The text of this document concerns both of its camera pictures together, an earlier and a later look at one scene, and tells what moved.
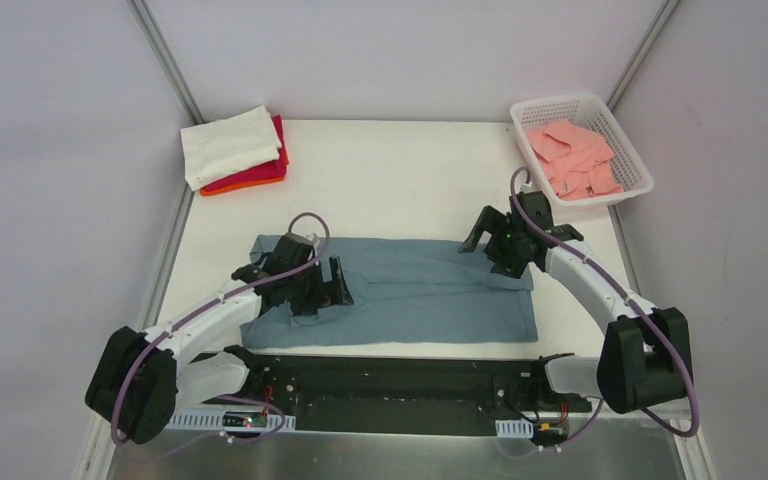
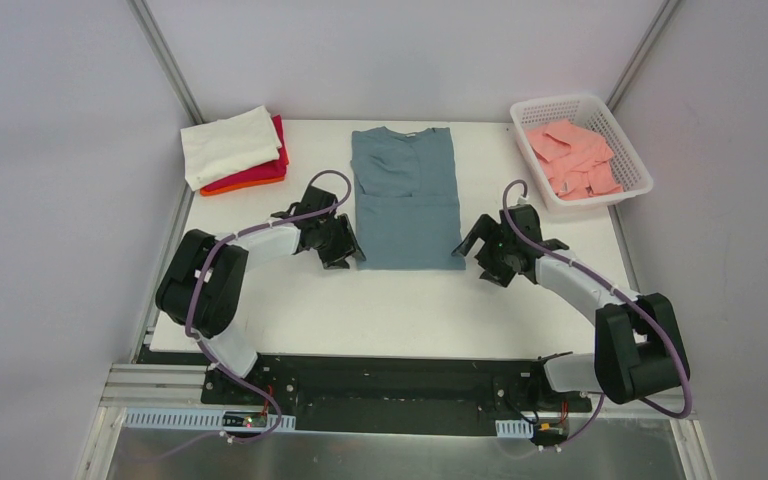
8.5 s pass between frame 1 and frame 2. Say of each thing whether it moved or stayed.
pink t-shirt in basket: stayed
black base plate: stayed
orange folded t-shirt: stayed
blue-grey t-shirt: moved
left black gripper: moved
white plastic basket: stayed
